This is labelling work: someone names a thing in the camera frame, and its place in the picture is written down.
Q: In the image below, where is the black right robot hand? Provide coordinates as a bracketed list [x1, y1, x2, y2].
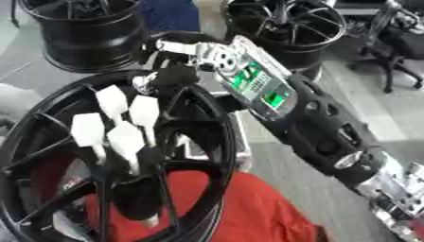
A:
[131, 30, 225, 96]

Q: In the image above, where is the black wheel rim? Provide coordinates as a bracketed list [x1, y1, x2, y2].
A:
[221, 0, 350, 81]
[14, 0, 150, 75]

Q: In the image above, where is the black spoked wheel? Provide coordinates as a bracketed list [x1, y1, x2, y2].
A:
[0, 69, 240, 242]

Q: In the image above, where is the person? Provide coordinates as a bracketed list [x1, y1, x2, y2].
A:
[139, 0, 203, 33]

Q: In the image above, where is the black office chair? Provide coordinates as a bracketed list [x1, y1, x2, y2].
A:
[345, 0, 424, 95]

